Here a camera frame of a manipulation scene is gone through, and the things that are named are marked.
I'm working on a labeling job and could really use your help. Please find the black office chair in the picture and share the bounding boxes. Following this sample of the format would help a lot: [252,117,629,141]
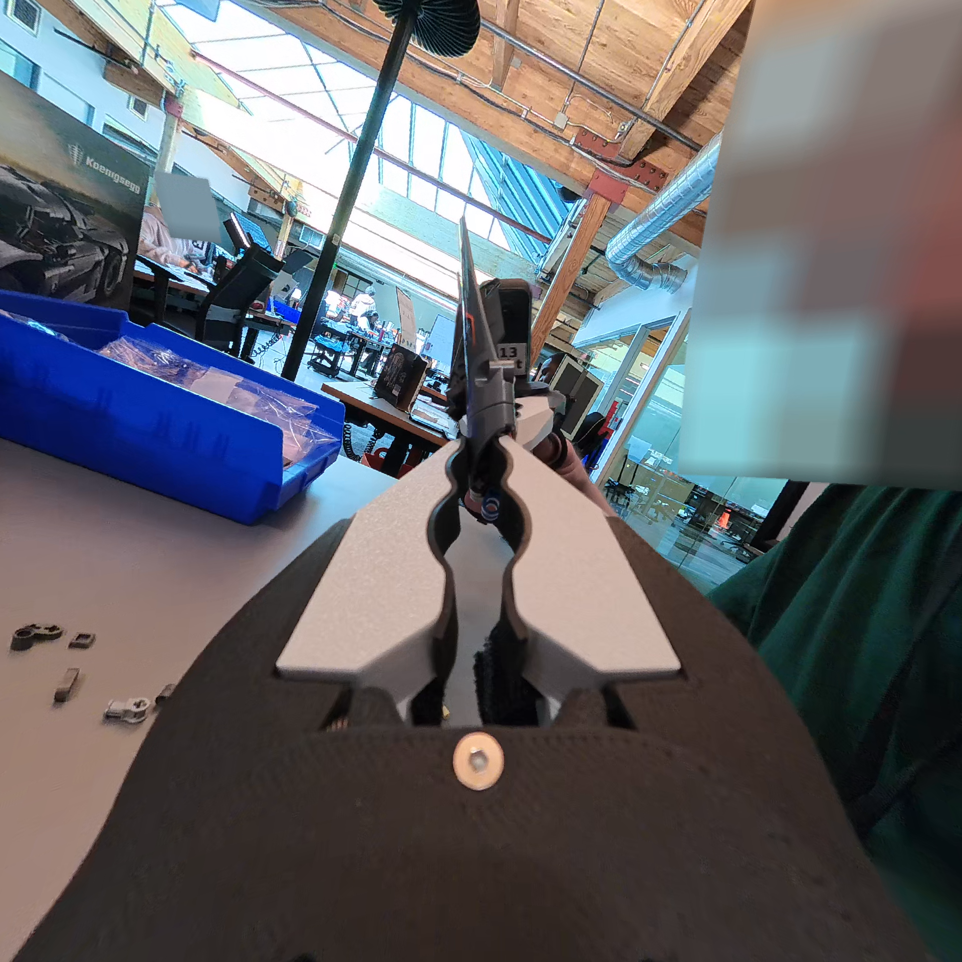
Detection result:
[197,244,283,358]

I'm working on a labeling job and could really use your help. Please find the black pole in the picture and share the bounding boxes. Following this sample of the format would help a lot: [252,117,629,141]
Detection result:
[282,15,418,380]

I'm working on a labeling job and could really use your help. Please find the silver air duct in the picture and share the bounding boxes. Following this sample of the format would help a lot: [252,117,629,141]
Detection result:
[605,135,723,294]

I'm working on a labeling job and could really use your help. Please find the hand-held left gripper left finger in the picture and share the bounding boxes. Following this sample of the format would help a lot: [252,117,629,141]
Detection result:
[275,439,479,726]

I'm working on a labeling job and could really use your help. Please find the grey black lego subassembly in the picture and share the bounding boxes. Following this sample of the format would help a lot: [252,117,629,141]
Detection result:
[443,218,527,527]

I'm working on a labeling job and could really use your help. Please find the wooden post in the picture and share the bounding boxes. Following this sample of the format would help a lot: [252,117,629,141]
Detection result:
[530,169,628,362]

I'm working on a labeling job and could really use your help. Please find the pile of clear plastic bags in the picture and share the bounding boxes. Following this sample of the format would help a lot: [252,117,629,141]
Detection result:
[98,337,343,470]

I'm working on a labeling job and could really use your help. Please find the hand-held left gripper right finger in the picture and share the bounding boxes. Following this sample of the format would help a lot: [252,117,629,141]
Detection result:
[473,436,682,726]

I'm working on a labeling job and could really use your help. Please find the black ribbed ceiling disc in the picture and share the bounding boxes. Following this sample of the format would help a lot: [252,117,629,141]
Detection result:
[373,0,482,60]

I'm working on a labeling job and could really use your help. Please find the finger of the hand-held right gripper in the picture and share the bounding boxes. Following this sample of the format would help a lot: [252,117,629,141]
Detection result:
[513,397,562,453]

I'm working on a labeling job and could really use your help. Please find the person's green shirt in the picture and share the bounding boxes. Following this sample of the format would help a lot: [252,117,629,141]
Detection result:
[706,485,962,962]

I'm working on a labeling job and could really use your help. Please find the dark printed box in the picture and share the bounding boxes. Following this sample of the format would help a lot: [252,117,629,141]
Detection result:
[373,344,429,413]

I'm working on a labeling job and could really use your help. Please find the car printed lego box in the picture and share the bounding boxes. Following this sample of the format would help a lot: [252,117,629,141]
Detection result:
[0,71,151,309]

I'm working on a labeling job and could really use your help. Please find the grey computer monitor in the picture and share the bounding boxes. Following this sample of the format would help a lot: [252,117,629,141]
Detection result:
[552,353,607,443]

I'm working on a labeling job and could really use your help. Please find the person's right hand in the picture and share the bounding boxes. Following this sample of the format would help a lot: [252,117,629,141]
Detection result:
[530,434,616,520]

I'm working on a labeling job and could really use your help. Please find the blue plastic bin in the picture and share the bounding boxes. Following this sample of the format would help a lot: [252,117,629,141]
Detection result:
[0,289,347,526]

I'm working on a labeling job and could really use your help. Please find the wooden desk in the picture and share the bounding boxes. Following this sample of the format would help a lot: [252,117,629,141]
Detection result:
[322,379,459,478]

